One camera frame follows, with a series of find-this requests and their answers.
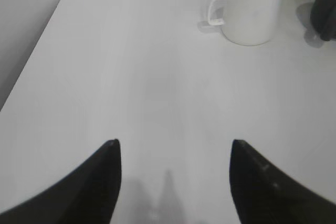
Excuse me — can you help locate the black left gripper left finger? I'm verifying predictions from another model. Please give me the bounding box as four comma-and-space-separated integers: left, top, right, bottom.
1, 139, 122, 223

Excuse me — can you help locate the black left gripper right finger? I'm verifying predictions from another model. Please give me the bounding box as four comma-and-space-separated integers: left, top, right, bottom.
229, 140, 335, 223

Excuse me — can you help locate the large white ceramic mug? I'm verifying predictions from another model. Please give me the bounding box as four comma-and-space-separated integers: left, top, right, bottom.
207, 0, 282, 46

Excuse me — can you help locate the grey ceramic mug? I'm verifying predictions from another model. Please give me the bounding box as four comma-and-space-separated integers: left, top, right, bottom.
310, 0, 335, 41

